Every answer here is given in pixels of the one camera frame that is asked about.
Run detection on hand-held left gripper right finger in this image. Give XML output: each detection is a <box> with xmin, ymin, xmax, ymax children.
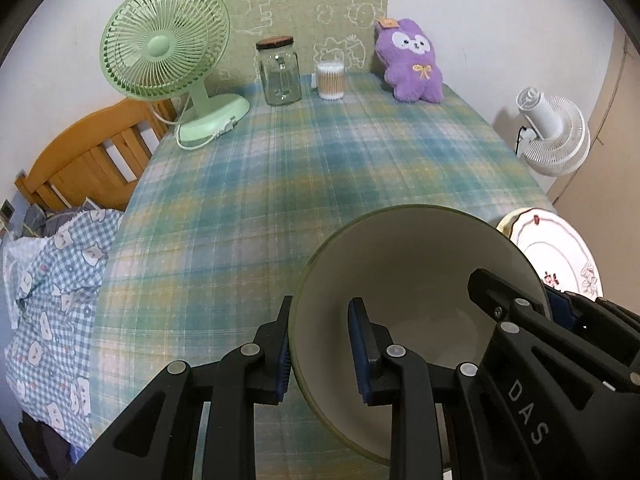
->
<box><xmin>348</xmin><ymin>297</ymin><xmax>482</xmax><ymax>480</ymax></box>

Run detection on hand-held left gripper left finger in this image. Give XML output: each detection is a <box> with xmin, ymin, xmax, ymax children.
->
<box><xmin>65</xmin><ymin>295</ymin><xmax>294</xmax><ymax>480</ymax></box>

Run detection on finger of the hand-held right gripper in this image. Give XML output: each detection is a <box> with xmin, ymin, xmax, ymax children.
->
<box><xmin>467</xmin><ymin>268</ymin><xmax>549</xmax><ymax>329</ymax></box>
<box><xmin>544</xmin><ymin>286</ymin><xmax>640</xmax><ymax>362</ymax></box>

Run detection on white plate red pattern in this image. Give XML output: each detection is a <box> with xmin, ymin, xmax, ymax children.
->
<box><xmin>509</xmin><ymin>208</ymin><xmax>604</xmax><ymax>304</ymax></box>

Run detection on cream plate yellow flowers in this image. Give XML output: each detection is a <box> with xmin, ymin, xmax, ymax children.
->
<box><xmin>496</xmin><ymin>208</ymin><xmax>526</xmax><ymax>242</ymax></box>

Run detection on white bowl leaf print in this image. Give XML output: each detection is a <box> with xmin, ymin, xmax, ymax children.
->
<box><xmin>289</xmin><ymin>204</ymin><xmax>551</xmax><ymax>466</ymax></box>

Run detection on beige door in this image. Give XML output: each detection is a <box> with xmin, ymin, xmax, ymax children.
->
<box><xmin>547</xmin><ymin>22</ymin><xmax>640</xmax><ymax>306</ymax></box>

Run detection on white standing fan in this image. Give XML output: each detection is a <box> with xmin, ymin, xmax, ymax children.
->
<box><xmin>515</xmin><ymin>86</ymin><xmax>591</xmax><ymax>177</ymax></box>

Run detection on plaid tablecloth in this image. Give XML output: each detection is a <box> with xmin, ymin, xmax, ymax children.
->
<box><xmin>90</xmin><ymin>72</ymin><xmax>558</xmax><ymax>480</ymax></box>

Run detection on blue checked blanket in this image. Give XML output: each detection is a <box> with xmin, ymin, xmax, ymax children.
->
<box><xmin>2</xmin><ymin>207</ymin><xmax>126</xmax><ymax>453</ymax></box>

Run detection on purple plush toy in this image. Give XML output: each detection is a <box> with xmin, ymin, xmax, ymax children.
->
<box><xmin>375</xmin><ymin>17</ymin><xmax>445</xmax><ymax>105</ymax></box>

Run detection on dark cloth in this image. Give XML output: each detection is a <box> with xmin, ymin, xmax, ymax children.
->
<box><xmin>20</xmin><ymin>415</ymin><xmax>76</xmax><ymax>480</ymax></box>

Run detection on cotton swab container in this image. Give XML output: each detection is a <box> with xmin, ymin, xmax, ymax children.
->
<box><xmin>316</xmin><ymin>60</ymin><xmax>346</xmax><ymax>101</ymax></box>

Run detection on wooden bed headboard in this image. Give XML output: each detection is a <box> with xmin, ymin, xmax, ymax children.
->
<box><xmin>15</xmin><ymin>97</ymin><xmax>176</xmax><ymax>213</ymax></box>

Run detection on glass jar dark lid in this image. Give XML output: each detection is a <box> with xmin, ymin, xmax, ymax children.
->
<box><xmin>255</xmin><ymin>35</ymin><xmax>302</xmax><ymax>107</ymax></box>

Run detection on green desk fan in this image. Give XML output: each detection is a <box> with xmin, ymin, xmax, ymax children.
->
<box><xmin>100</xmin><ymin>0</ymin><xmax>251</xmax><ymax>149</ymax></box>

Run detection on green cartoon wall mat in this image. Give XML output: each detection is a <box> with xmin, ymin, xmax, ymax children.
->
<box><xmin>215</xmin><ymin>0</ymin><xmax>391</xmax><ymax>86</ymax></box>

